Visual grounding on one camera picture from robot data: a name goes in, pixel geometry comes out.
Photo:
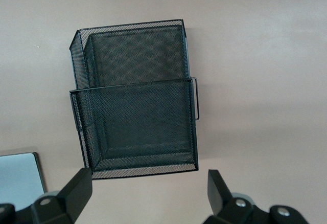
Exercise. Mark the silver laptop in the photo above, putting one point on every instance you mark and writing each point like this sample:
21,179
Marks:
18,173

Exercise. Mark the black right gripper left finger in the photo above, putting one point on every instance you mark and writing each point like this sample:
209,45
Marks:
74,196

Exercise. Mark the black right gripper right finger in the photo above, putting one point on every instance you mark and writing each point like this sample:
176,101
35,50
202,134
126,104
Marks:
219,196

